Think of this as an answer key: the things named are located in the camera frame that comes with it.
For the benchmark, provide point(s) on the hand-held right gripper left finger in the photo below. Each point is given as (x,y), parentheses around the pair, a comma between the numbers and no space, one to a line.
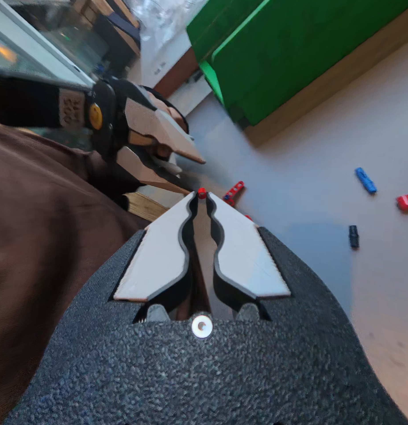
(151,265)

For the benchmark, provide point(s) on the red angled beam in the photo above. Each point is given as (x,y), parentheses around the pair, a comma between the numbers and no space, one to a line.
(235,189)

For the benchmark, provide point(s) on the clear plastic bags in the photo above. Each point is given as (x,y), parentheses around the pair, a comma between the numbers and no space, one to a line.
(164,16)

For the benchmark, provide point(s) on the person's brown sweater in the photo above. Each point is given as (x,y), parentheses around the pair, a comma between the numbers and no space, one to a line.
(41,232)

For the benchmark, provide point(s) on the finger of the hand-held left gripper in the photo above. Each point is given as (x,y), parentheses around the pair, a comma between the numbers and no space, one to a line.
(141,169)
(157,126)

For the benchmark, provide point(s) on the background desk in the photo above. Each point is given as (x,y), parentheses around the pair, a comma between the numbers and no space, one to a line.
(167,56)

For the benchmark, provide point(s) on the grey desk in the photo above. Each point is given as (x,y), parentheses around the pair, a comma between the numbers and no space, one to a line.
(307,182)

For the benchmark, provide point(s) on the green plastic bin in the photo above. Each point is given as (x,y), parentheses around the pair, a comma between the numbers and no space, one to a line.
(290,49)

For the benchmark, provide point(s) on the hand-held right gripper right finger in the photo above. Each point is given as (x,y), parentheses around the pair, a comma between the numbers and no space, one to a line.
(250,262)

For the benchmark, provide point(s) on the black connector pin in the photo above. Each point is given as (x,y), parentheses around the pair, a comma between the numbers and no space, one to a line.
(354,236)

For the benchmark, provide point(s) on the person's left hand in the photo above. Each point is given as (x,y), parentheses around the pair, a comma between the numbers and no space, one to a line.
(172,114)

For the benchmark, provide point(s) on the small red bush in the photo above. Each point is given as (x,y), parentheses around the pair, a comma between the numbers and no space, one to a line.
(201,193)
(404,201)

